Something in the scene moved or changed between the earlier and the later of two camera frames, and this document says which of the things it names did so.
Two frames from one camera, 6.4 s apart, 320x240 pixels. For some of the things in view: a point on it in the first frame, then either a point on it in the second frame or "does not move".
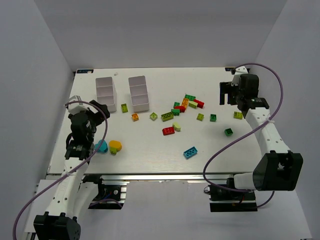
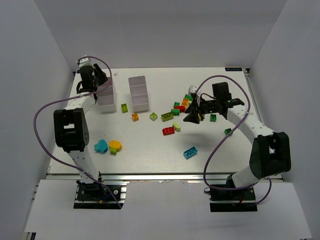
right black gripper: x=230 y=93 to x=200 y=108
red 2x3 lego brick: x=168 y=131 does not move
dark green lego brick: x=176 y=112 does not move
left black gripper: x=97 y=113 to x=100 y=75
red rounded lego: x=182 y=108 does not move
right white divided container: x=139 y=92 does not move
